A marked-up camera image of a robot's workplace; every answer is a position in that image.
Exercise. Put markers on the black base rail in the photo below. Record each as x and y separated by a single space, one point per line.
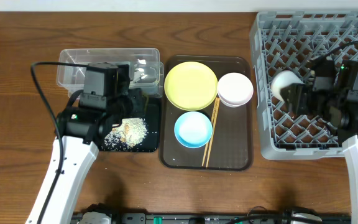
99 213

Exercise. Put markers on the left wooden chopstick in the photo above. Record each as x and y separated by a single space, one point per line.
210 133

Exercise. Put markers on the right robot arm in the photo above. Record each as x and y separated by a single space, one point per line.
346 125

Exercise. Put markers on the white tissue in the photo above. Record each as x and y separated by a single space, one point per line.
139 71

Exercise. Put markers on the clear plastic bin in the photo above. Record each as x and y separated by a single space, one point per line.
73 78

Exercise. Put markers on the rice food scraps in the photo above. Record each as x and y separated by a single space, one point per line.
127 135

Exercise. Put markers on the pale green cup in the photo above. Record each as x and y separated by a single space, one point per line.
283 80

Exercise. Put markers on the grey dishwasher rack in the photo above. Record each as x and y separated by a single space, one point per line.
290 41

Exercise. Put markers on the black tray bin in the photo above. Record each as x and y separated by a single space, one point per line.
152 119

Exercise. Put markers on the yellow plate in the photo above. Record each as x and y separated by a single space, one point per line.
191 86

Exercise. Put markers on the pink bowl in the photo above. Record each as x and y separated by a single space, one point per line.
235 89

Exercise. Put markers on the brown plastic serving tray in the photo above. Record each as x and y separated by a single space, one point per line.
232 146

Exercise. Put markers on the wooden chopstick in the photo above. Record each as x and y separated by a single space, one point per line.
213 122
210 133

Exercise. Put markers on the light blue bowl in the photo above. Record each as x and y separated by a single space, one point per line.
190 129

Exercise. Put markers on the right wooden chopstick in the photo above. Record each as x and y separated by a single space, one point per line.
213 122

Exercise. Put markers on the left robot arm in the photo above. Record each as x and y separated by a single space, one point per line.
90 114

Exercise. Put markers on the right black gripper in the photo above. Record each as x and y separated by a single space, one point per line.
301 104

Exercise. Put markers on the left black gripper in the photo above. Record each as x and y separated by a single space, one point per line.
138 101

